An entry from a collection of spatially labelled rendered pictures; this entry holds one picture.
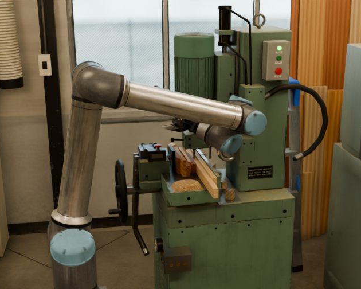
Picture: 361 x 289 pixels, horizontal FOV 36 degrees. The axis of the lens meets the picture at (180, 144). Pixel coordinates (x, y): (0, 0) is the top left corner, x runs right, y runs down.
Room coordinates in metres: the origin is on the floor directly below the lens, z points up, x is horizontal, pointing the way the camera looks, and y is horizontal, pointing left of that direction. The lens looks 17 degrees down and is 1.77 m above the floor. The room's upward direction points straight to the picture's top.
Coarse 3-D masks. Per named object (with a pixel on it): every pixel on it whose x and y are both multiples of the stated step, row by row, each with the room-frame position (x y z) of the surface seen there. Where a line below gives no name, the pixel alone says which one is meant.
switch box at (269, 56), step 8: (280, 40) 2.37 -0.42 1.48; (264, 48) 2.35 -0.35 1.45; (272, 48) 2.31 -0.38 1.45; (288, 48) 2.33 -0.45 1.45; (264, 56) 2.34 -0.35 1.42; (272, 56) 2.31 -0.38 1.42; (288, 56) 2.33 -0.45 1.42; (264, 64) 2.34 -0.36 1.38; (272, 64) 2.31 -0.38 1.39; (280, 64) 2.32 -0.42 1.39; (288, 64) 2.33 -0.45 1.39; (264, 72) 2.34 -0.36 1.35; (272, 72) 2.31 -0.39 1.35; (288, 72) 2.33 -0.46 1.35
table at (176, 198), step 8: (168, 176) 2.30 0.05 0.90; (176, 176) 2.30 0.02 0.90; (192, 176) 2.30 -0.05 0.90; (144, 184) 2.30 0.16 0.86; (152, 184) 2.31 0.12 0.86; (160, 184) 2.31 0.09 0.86; (168, 184) 2.21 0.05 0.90; (168, 192) 2.15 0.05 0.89; (176, 192) 2.12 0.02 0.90; (184, 192) 2.12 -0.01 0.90; (192, 192) 2.13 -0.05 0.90; (200, 192) 2.13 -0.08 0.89; (208, 192) 2.14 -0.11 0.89; (168, 200) 2.16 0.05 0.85; (176, 200) 2.11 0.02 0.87; (184, 200) 2.12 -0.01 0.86; (192, 200) 2.13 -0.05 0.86; (200, 200) 2.13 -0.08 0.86; (208, 200) 2.14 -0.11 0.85; (216, 200) 2.15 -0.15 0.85
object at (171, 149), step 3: (168, 147) 2.45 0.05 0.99; (171, 147) 2.42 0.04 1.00; (168, 150) 2.45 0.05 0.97; (171, 150) 2.38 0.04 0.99; (174, 150) 2.38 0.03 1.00; (168, 153) 2.45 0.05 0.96; (171, 153) 2.38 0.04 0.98; (174, 153) 2.37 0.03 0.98; (168, 156) 2.40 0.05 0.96; (171, 156) 2.38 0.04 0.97; (174, 156) 2.37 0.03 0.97; (168, 159) 2.40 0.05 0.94; (171, 159) 2.38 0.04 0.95; (174, 159) 2.37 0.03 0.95; (171, 162) 2.38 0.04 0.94; (174, 162) 2.37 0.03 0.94; (171, 165) 2.38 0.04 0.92; (174, 165) 2.37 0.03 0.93; (171, 168) 2.39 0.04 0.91; (174, 168) 2.37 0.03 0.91
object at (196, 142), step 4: (184, 132) 2.41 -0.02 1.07; (188, 132) 2.41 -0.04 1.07; (192, 132) 2.41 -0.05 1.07; (184, 136) 2.40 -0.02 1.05; (188, 136) 2.38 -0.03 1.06; (192, 136) 2.38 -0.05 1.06; (196, 136) 2.39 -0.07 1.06; (184, 140) 2.40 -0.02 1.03; (188, 140) 2.38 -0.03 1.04; (192, 140) 2.38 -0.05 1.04; (196, 140) 2.39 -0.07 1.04; (200, 140) 2.39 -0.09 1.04; (184, 144) 2.40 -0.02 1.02; (188, 144) 2.38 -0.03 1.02; (192, 144) 2.38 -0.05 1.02; (196, 144) 2.39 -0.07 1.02; (200, 144) 2.39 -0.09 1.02; (204, 144) 2.39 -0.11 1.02; (208, 144) 2.40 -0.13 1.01; (188, 148) 2.38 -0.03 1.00; (192, 148) 2.38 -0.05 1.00; (196, 148) 2.39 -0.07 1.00; (200, 148) 2.39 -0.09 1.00
